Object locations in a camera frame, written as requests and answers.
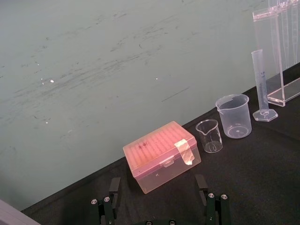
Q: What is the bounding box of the grey box corner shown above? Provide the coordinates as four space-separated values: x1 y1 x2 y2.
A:
0 199 42 225

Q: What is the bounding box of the clear glass tube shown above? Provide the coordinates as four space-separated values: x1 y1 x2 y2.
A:
277 0 295 69

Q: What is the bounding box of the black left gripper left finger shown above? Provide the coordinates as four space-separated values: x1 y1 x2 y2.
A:
90 177 121 225

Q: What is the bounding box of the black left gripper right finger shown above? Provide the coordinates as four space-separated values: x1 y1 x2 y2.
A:
195 174 231 225

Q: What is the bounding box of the clear acrylic test tube rack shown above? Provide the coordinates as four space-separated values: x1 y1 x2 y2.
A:
252 0 300 107

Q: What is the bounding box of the black table cloth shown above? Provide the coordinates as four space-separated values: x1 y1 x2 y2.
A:
21 62 300 225

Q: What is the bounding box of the pink plastic pipette tip box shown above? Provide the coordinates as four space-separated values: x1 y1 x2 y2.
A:
122 120 202 195

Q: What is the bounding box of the large translucent plastic beaker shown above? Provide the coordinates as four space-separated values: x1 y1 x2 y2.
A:
215 94 253 139

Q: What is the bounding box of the small clear glass beaker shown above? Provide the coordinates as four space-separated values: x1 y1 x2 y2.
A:
195 119 224 154

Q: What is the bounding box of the clear plastic graduated cylinder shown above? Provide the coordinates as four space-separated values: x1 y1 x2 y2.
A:
251 49 279 122

